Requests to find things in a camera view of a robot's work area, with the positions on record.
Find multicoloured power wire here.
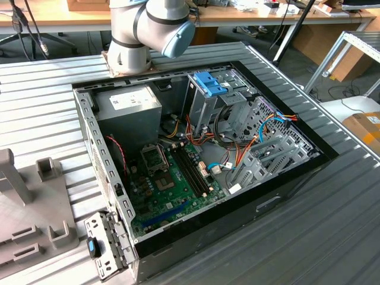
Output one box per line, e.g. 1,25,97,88
227,111,297,173

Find grey metal disk bay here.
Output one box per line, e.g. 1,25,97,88
227,133,323,192

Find black RAM slot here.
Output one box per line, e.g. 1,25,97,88
179,145,211,197
171,147,202,199

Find grey metal drive cage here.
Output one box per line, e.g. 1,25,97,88
181,66,259,140

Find metal socket cover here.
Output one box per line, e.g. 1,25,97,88
140,144,168,175

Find CPU socket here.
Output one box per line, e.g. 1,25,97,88
153,171,176,193

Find green motherboard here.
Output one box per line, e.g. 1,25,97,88
127,141,229,238

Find grey power supply unit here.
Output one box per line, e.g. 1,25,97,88
94,84,163,149

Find blue expansion slot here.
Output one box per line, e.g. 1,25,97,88
141,200,191,229

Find black open PC case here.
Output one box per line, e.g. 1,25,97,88
72,61,340,283

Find wooden office desk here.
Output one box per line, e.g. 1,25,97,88
189,0,377,29
0,0,113,35

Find blue black latch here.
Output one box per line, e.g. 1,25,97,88
85,236,102,258

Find black stand pole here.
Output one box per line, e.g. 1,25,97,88
273,0,316,63

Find large brown cardboard panel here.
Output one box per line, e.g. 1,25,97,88
292,23,373,83

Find black office chair base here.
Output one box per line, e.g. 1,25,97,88
0,31,78,59

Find grey parts rack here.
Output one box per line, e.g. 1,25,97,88
0,147,81,270

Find labelled cardboard box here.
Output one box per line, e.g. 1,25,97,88
343,111,380,155

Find small brown cardboard box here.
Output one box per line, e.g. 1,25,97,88
66,0,111,12

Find red black wire bundle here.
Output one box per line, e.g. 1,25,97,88
183,105,240,151

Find yellow black power wire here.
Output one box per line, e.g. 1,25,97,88
161,113,182,139

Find blue plastic drive bracket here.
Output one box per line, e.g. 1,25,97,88
192,71,230,97

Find blue data wire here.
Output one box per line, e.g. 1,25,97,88
206,113,291,176

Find metal card retainer bracket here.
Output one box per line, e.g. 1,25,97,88
84,210,133,282

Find aluminium frame shelf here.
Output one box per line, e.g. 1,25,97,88
304,29,380,105

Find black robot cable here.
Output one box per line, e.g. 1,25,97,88
8,0,32,60
23,0,50,59

